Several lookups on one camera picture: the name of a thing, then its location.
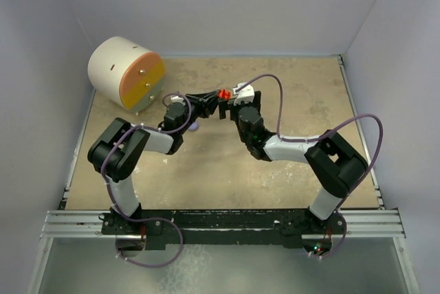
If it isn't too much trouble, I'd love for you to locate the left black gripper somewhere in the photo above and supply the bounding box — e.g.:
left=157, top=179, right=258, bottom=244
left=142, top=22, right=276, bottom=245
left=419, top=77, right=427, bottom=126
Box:
left=178, top=91, right=221, bottom=135

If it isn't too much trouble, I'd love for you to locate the orange earbud charging case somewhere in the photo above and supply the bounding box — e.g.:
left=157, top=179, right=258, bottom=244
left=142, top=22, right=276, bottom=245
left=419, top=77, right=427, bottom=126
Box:
left=218, top=89, right=232, bottom=100

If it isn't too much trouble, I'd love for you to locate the purple earbud charging case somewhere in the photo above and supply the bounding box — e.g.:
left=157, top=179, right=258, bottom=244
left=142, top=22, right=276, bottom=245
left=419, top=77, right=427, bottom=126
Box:
left=188, top=122, right=199, bottom=131

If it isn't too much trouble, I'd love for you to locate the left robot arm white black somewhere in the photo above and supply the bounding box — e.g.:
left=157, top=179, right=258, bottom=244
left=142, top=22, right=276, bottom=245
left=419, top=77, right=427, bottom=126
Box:
left=87, top=90, right=219, bottom=234

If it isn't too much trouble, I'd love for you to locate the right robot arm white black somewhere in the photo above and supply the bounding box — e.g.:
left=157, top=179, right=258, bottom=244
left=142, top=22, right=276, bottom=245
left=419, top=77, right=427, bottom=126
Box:
left=218, top=89, right=368, bottom=233

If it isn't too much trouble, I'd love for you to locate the round white drawer cabinet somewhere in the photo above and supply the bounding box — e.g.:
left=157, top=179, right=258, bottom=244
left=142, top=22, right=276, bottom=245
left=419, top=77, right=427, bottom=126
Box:
left=87, top=36, right=166, bottom=113

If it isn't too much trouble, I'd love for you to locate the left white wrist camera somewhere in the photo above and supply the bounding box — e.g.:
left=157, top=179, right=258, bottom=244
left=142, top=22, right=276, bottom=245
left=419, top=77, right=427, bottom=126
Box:
left=162, top=92, right=185, bottom=106

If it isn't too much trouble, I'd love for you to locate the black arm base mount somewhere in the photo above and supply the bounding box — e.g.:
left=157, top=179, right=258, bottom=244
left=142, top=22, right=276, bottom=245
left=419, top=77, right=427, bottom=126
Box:
left=98, top=208, right=347, bottom=253

